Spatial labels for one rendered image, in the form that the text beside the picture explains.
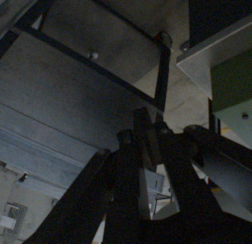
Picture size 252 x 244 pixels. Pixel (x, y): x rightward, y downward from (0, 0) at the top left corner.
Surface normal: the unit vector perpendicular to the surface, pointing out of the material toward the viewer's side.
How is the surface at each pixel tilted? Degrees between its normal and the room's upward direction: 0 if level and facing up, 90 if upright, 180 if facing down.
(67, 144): 90
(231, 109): 4
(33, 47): 90
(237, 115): 4
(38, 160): 90
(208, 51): 0
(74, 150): 90
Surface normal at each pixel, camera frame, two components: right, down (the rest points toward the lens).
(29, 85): 0.54, -0.34
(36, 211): 0.74, -0.21
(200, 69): -0.21, 0.83
